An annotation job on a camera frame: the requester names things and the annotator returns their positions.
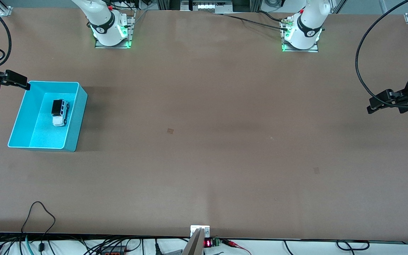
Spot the red clip lead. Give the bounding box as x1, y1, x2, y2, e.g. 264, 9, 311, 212
221, 239, 252, 255

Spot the thick black table cable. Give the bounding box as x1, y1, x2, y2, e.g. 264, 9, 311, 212
213, 12, 290, 32

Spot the black coiled floor cable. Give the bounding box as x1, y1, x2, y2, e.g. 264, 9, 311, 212
283, 240, 371, 253

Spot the grey aluminium bar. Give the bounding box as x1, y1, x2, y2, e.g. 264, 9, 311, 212
182, 228, 205, 255

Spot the thin black looped cable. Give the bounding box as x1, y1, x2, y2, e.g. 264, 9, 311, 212
21, 201, 56, 253

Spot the teal cable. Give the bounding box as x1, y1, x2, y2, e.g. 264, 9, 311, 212
24, 235, 35, 255

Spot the silver rack with lights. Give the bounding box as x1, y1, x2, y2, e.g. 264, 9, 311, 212
180, 0, 233, 14

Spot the white jeep toy black roof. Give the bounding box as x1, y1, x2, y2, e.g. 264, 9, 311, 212
51, 99, 69, 127

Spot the teal plastic bin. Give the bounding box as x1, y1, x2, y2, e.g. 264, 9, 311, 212
7, 81, 88, 152

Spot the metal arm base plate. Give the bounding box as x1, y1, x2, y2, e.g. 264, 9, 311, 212
281, 21, 319, 53
95, 10, 136, 49

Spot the white mount bracket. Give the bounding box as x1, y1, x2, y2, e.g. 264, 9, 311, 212
190, 225, 210, 237

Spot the short black table cable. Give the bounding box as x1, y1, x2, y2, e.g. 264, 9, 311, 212
256, 11, 285, 23

